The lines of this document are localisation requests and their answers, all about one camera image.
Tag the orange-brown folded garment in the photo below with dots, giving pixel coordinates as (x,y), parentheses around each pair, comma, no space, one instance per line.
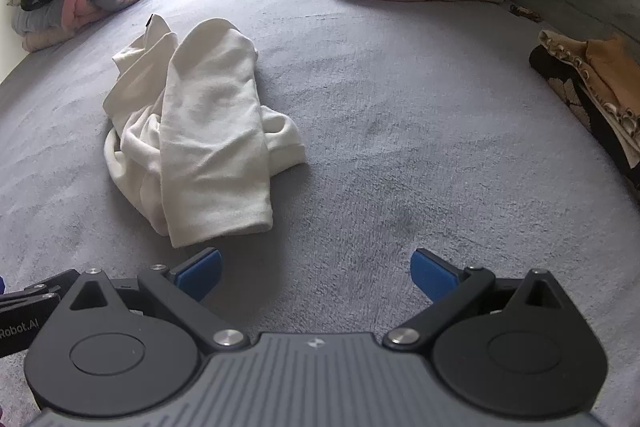
(607,67)

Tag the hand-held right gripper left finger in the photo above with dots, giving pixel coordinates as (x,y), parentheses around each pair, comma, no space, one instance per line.
(200,272)

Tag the pale folded garment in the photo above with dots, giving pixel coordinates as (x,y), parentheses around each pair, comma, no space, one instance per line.
(37,29)

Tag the white long-sleeve shirt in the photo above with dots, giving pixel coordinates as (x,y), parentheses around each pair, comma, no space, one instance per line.
(210,117)

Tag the small brown patterned cloth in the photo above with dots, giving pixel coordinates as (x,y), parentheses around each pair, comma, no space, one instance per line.
(523,11)

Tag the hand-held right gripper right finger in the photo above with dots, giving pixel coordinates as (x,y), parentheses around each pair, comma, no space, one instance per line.
(430,274)

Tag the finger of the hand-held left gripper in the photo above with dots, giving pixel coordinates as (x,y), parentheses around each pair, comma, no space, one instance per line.
(45,287)

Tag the grey bed sheet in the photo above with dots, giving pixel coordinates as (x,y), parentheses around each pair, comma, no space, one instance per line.
(400,132)

